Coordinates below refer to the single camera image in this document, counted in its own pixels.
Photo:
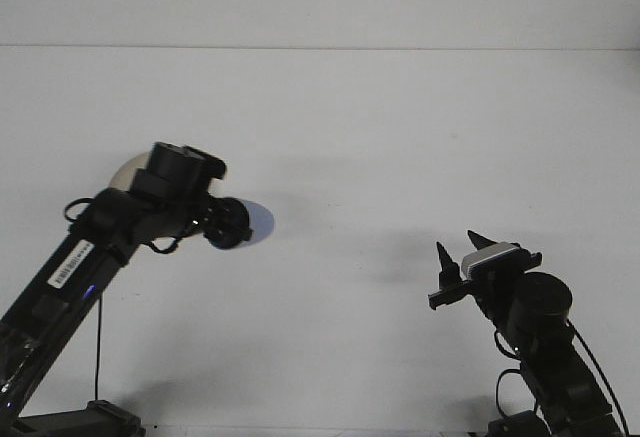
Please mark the pale blue cup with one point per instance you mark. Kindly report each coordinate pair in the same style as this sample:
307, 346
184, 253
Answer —
260, 222

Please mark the pale round plate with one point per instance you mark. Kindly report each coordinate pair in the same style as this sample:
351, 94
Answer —
125, 174

